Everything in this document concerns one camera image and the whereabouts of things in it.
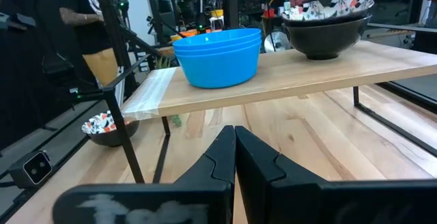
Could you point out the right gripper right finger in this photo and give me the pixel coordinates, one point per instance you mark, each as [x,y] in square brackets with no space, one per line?
[256,169]

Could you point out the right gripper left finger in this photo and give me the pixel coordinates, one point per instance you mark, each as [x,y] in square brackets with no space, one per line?
[218,162]

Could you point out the blue plastic bowl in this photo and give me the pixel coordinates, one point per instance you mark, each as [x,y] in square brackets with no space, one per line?
[218,70]
[218,36]
[218,50]

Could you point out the floral patterned black bowl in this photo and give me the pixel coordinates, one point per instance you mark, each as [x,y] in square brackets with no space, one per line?
[99,125]
[324,39]
[324,10]

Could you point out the round silver fan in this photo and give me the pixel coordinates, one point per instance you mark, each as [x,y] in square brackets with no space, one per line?
[274,41]

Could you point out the yellow container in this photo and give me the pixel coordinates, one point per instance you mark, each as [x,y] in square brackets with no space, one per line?
[216,13]

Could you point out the red container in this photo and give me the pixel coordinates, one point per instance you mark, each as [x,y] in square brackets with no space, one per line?
[269,13]

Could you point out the black metal table frame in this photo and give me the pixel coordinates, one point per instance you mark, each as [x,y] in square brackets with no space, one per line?
[121,132]

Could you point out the black table camera box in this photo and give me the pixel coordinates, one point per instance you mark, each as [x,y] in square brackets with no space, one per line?
[32,167]

